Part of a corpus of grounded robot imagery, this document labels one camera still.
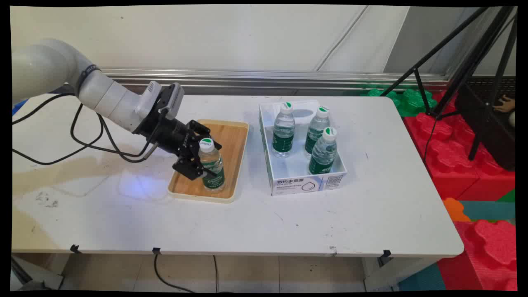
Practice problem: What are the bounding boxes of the white table leg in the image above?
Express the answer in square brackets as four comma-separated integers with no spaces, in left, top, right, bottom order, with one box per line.
[362,257,438,292]

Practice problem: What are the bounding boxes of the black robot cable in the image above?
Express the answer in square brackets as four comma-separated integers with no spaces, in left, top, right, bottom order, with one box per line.
[12,93,106,166]
[70,103,167,163]

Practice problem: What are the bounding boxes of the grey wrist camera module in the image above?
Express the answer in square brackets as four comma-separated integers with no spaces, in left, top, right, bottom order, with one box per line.
[137,81,185,121]

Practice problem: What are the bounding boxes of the bystander hand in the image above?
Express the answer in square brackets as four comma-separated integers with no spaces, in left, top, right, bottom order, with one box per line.
[493,95,516,114]

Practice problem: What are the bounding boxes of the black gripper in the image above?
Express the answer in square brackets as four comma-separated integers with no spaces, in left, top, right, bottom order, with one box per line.
[133,109,222,181]

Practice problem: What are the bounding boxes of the black panel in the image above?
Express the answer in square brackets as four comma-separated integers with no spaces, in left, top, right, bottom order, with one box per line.
[455,78,516,172]

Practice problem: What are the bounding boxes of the white cardboard box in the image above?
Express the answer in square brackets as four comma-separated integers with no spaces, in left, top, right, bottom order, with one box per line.
[259,100,348,196]

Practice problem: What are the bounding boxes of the water bottle green label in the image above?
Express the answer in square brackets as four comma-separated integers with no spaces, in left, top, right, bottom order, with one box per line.
[198,138,226,193]
[304,106,331,160]
[309,127,338,176]
[272,102,296,159]

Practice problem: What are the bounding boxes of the large red foam block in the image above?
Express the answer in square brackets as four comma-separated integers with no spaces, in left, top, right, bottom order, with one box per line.
[403,90,516,202]

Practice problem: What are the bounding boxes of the orange foam piece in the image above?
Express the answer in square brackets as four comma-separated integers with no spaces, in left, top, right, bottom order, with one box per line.
[443,198,471,222]

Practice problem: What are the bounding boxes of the aluminium wall rail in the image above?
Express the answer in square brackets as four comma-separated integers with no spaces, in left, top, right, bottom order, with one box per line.
[98,68,451,92]

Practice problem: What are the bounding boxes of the wooden tray cream rim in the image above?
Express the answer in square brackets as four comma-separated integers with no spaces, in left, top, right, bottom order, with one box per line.
[168,119,250,204]

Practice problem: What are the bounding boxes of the teal foam mat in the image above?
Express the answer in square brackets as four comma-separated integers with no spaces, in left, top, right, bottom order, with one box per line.
[457,189,516,222]

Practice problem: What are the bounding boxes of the black tripod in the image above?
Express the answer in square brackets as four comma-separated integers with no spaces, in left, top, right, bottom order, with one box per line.
[379,6,517,162]

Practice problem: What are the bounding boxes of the green foam block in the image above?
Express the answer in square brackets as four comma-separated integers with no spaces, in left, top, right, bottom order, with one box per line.
[360,88,438,118]

